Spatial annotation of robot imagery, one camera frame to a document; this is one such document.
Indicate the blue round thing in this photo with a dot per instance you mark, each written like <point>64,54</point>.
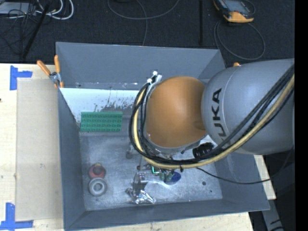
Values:
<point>175,178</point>

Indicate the black cylinder on white bracket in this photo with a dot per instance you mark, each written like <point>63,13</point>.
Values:
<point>202,150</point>

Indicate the dark green flat block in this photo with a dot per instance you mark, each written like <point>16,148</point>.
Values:
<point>101,121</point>

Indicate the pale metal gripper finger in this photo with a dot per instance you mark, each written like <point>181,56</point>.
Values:
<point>139,183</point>

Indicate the pale wood flat board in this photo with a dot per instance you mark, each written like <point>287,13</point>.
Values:
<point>36,141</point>

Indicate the grey metal bin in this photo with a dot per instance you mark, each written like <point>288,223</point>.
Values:
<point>110,153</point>

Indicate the crumpled shiny silver thing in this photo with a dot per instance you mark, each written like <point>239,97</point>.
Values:
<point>142,198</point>

